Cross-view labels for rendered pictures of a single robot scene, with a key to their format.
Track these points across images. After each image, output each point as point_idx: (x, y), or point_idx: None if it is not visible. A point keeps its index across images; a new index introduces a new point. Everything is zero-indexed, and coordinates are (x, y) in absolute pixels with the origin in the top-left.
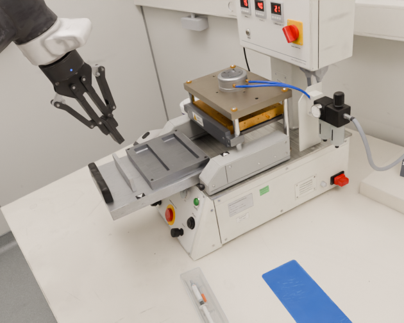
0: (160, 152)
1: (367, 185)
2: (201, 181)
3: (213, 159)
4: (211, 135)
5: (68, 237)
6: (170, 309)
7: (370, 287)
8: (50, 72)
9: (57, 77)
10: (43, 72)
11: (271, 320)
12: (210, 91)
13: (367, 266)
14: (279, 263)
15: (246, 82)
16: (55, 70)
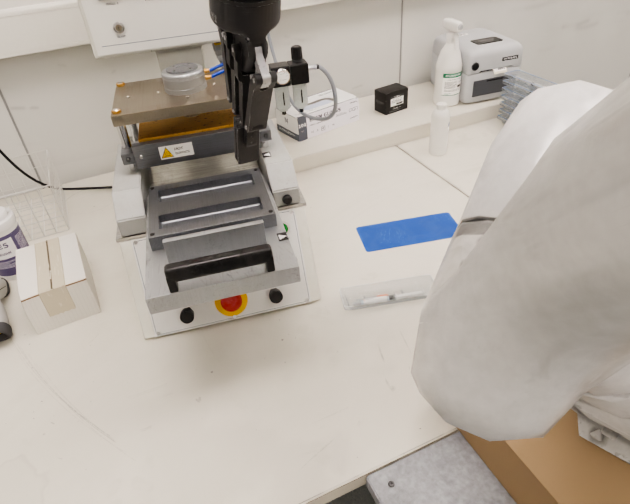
0: (203, 203)
1: (297, 158)
2: (281, 194)
3: (271, 163)
4: (219, 154)
5: (154, 476)
6: (387, 329)
7: (406, 196)
8: (276, 5)
9: (278, 16)
10: (254, 15)
11: (424, 254)
12: (176, 100)
13: (384, 193)
14: (356, 237)
15: (206, 72)
16: (280, 1)
